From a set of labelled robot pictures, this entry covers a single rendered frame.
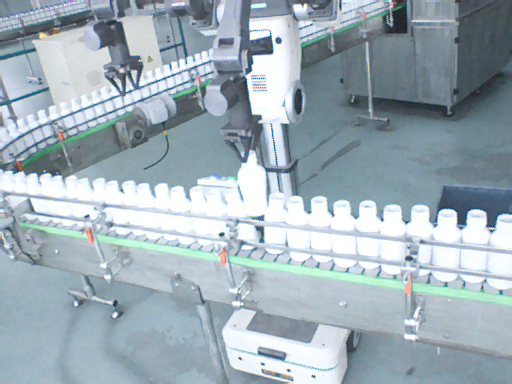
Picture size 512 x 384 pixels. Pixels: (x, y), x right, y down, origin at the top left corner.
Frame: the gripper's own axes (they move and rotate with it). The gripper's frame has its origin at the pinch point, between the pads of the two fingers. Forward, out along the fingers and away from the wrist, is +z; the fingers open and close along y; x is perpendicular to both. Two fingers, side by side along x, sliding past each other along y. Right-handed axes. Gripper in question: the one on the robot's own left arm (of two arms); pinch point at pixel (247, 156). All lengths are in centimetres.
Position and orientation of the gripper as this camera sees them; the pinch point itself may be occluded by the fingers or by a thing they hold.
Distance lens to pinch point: 122.2
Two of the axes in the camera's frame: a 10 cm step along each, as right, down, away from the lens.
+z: 1.5, 8.7, 4.6
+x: -8.9, -0.8, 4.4
